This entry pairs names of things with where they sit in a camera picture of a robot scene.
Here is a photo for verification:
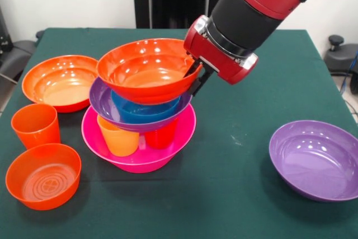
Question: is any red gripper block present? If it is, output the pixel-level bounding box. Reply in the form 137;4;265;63
182;15;259;97

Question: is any large orange bowl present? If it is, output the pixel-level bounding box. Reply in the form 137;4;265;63
21;54;99;114
96;38;203;105

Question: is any blue bowl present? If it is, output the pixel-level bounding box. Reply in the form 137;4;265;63
110;90;182;124

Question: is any red cup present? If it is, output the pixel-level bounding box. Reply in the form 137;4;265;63
144;118;180;150

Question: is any large pink bowl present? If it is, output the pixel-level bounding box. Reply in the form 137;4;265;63
81;104;197;174

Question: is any yellow cup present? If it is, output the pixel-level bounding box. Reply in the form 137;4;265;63
96;115;140;157

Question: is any purple bowl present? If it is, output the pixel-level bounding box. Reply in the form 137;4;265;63
88;78;194;133
268;120;358;203

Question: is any small orange bowl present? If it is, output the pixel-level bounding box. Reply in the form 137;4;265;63
5;143;82;211

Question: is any dark green tablecloth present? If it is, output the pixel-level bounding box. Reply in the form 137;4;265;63
0;27;358;239

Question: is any orange cup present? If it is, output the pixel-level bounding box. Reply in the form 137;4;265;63
11;103;62;150

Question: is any black side stand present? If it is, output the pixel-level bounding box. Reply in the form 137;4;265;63
0;6;31;83

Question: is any black pedestal leg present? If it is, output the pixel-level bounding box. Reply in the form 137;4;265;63
11;30;45;65
324;35;358;73

